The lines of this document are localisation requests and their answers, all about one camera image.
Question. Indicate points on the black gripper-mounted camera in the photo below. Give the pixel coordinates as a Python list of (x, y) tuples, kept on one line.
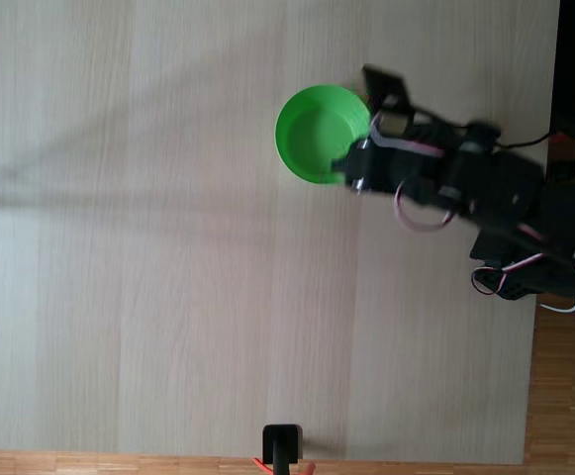
[(386, 89)]

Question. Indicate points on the green plastic bowl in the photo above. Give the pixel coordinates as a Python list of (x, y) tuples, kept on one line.
[(316, 136)]

